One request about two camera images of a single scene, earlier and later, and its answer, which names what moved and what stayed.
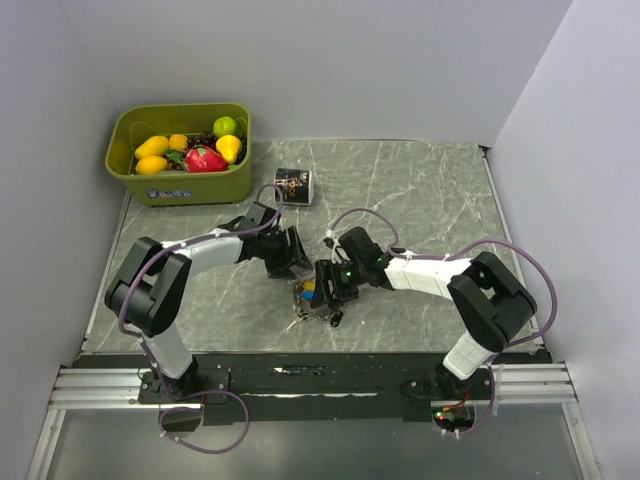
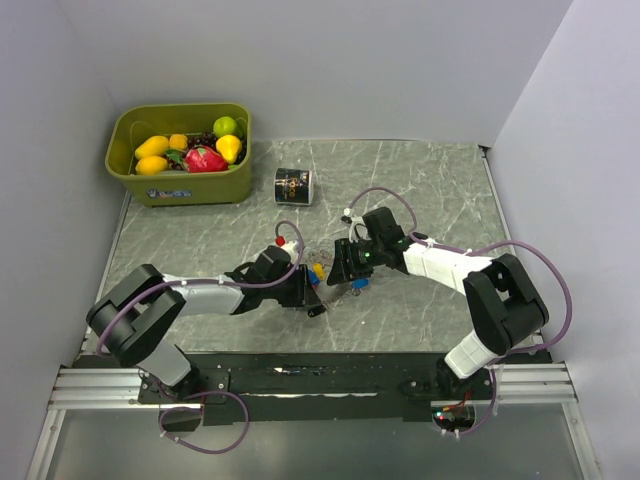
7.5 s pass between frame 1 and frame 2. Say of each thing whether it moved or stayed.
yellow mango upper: stayed
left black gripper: moved
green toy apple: stayed
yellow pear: stayed
